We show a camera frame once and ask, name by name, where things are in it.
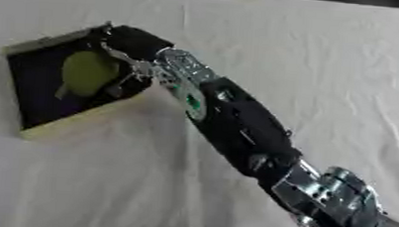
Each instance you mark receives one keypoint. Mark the tan cardboard box dark inside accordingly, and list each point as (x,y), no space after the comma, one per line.
(37,85)

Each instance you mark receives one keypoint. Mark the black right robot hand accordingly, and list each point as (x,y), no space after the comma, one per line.
(135,42)

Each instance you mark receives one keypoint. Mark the green round toy fruit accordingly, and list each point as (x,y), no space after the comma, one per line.
(86,74)

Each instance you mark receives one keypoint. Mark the silver and black right robot arm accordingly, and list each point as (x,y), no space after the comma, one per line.
(248,131)

